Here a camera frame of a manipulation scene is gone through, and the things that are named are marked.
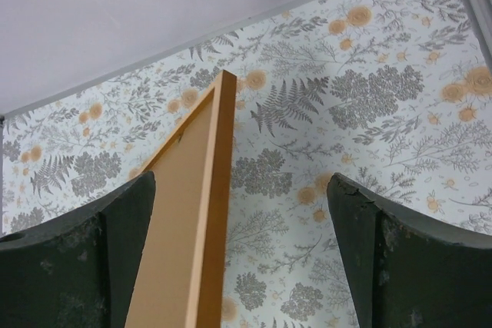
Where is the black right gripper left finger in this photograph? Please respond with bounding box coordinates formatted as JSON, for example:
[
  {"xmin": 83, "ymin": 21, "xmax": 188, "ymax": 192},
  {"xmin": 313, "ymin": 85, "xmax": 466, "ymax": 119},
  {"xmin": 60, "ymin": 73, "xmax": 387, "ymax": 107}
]
[{"xmin": 1, "ymin": 171, "xmax": 156, "ymax": 328}]

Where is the wooden picture frame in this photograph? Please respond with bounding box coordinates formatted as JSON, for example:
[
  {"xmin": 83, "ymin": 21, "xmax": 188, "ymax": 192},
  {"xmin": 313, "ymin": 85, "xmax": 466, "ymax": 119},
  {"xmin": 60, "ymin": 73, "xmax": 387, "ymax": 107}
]
[{"xmin": 126, "ymin": 71, "xmax": 237, "ymax": 327}]

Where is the floral patterned table mat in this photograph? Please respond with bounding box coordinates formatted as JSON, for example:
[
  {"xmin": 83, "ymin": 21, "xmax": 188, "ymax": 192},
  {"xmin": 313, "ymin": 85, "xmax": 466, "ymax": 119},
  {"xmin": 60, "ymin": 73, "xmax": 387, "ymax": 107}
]
[{"xmin": 2, "ymin": 0, "xmax": 491, "ymax": 327}]

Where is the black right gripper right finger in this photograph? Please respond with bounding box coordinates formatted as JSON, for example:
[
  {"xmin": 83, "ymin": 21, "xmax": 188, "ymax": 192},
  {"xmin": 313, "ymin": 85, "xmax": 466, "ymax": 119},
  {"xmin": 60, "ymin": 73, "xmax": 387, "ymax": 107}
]
[{"xmin": 327, "ymin": 173, "xmax": 491, "ymax": 328}]

